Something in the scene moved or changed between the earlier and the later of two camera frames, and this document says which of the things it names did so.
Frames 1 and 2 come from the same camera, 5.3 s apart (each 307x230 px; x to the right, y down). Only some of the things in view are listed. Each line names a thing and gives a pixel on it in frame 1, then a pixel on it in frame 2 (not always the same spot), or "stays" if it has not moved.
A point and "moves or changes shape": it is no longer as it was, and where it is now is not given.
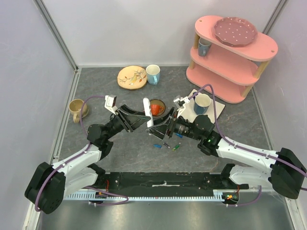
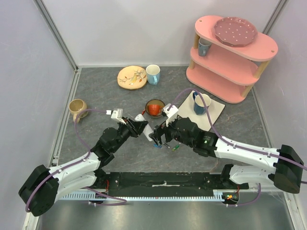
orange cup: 156,109 stays
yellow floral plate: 132,77 stays
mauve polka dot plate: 234,31 stays
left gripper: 130,119 → 139,125
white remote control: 147,106 moves or changes shape
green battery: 176,148 stays
